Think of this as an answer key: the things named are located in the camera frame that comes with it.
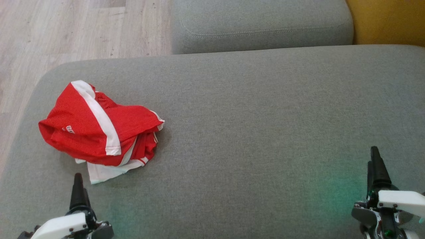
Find red shorts white trim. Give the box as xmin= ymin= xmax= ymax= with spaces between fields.
xmin=38 ymin=80 xmax=165 ymax=166

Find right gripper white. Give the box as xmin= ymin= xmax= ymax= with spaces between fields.
xmin=351 ymin=146 xmax=425 ymax=239

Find yellow panel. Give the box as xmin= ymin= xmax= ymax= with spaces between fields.
xmin=345 ymin=0 xmax=425 ymax=46

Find grey sofa back cushion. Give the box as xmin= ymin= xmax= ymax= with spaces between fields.
xmin=171 ymin=0 xmax=354 ymax=55

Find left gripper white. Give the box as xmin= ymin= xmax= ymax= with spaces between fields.
xmin=18 ymin=173 xmax=115 ymax=239

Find red jersey white sleeves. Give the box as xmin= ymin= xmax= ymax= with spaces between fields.
xmin=75 ymin=132 xmax=159 ymax=185

